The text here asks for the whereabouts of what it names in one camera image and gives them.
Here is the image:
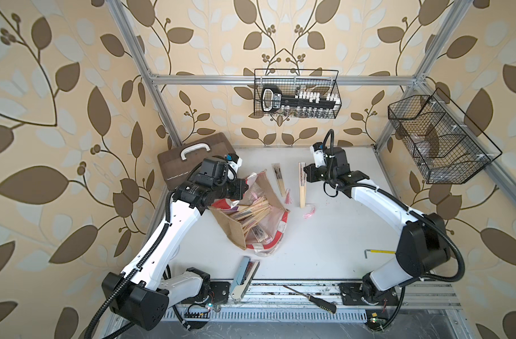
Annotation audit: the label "folding fan black print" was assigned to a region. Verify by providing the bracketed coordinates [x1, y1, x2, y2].
[272, 163, 292, 205]

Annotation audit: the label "grey stapler tool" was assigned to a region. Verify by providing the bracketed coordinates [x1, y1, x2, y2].
[230, 257, 260, 302]

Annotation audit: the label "right black wire basket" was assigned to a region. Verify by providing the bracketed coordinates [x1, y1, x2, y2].
[388, 88, 503, 185]

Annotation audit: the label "folding fan plain wood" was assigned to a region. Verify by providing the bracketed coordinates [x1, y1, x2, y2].
[298, 162, 316, 219]

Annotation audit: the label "black socket set holder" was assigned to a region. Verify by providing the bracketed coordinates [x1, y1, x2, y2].
[257, 85, 341, 114]

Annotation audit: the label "brown toolbox with white handle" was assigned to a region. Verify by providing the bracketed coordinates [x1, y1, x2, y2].
[157, 133, 235, 191]

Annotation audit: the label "black handled screwdriver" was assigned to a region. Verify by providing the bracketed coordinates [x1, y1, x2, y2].
[283, 285, 337, 314]

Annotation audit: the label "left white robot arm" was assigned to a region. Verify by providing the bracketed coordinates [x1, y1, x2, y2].
[84, 153, 249, 338]

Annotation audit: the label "yellow hex key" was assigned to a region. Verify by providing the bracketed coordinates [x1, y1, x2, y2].
[364, 249, 396, 258]

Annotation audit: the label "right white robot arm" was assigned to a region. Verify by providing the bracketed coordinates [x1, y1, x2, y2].
[303, 130, 466, 332]

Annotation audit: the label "black wire basket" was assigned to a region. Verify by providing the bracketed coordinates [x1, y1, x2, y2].
[388, 88, 503, 185]
[253, 68, 342, 119]

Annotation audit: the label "back black wire basket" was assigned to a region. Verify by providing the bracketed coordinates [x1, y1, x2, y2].
[253, 68, 342, 119]

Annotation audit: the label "folding fans in bag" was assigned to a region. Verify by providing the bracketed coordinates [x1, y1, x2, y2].
[228, 197, 272, 237]

